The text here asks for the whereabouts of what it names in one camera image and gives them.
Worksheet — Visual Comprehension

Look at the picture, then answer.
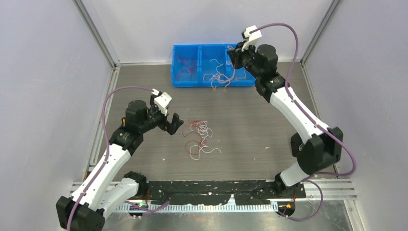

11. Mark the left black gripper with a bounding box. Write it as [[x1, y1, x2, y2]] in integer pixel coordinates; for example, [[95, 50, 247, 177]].
[[139, 95, 183, 135]]

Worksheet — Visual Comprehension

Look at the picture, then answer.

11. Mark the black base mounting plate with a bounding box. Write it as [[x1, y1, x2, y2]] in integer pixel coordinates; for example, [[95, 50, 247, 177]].
[[137, 180, 306, 205]]

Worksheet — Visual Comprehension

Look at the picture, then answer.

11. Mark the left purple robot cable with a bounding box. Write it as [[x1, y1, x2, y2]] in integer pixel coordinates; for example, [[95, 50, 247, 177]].
[[66, 85, 171, 231]]

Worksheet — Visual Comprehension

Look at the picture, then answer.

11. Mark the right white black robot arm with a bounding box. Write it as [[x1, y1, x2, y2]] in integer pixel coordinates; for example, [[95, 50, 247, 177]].
[[227, 42, 343, 198]]

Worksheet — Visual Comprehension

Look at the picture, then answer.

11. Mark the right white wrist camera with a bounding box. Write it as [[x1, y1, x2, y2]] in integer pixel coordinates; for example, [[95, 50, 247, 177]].
[[241, 25, 262, 51]]

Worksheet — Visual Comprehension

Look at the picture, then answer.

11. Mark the blue three-compartment plastic bin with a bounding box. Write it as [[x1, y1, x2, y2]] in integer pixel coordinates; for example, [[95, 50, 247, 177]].
[[171, 44, 255, 89]]

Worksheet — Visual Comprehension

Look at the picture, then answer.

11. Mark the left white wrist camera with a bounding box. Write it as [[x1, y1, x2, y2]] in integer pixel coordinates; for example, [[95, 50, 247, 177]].
[[150, 89, 172, 116]]

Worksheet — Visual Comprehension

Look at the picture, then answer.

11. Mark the black triangular stand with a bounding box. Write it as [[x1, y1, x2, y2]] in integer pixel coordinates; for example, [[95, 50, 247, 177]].
[[290, 133, 306, 158]]

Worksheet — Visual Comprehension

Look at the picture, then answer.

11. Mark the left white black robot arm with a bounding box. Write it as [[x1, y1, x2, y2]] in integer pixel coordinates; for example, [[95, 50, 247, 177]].
[[56, 94, 183, 231]]

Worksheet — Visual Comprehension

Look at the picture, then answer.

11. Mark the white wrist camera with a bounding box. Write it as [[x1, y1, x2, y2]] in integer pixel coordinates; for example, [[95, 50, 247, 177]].
[[241, 25, 262, 51], [150, 89, 172, 116]]

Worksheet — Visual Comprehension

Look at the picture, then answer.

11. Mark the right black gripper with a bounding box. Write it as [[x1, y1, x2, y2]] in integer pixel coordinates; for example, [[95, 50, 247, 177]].
[[228, 40, 263, 79]]

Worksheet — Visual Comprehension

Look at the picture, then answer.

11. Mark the aluminium front rail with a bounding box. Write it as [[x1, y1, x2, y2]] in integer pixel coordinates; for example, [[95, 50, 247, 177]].
[[67, 178, 357, 214]]

